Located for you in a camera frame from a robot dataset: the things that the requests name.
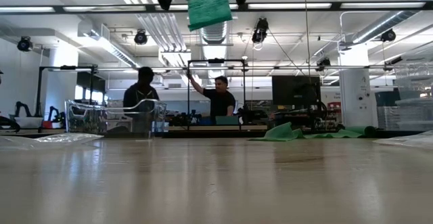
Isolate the teal elastic bandage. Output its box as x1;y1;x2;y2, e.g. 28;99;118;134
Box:
184;0;234;32

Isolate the light green bandage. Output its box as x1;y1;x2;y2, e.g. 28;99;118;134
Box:
250;121;377;142

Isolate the LED light bar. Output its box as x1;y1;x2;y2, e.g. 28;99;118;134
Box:
0;1;433;14

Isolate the person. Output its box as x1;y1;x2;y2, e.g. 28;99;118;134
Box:
122;66;160;116
187;71;237;126

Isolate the black monitor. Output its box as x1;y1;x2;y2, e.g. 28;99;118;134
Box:
271;75;321;107

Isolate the teal box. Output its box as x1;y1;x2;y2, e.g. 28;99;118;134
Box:
214;115;240;126

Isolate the wooden background workbench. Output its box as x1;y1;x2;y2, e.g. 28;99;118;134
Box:
167;125;269;132

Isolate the clear plastic bin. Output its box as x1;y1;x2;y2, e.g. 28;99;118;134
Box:
64;98;167;139

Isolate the clear plastic bag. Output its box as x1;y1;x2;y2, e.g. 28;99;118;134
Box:
373;130;433;150
0;132;104;151

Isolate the white plastic tub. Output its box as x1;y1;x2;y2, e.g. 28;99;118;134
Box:
13;116;44;129

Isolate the stack of clear plastic bins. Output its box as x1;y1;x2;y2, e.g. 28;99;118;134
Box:
376;60;433;132

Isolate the black ceiling cable reel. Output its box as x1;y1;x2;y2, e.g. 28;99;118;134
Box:
316;57;332;72
133;30;149;46
251;17;270;45
380;28;397;43
16;36;34;53

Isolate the ribbed silver ventilation duct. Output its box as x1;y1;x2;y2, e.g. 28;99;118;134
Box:
198;20;235;46

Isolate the black station frame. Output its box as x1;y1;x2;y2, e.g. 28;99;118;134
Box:
187;58;247;132
36;64;99;130

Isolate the white ventilation duct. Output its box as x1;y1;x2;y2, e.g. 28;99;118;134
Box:
76;20;141;70

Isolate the thin hanging cord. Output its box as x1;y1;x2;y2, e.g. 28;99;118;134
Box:
302;0;313;83

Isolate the black aluminium table frame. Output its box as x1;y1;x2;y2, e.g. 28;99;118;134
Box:
162;129;422;139

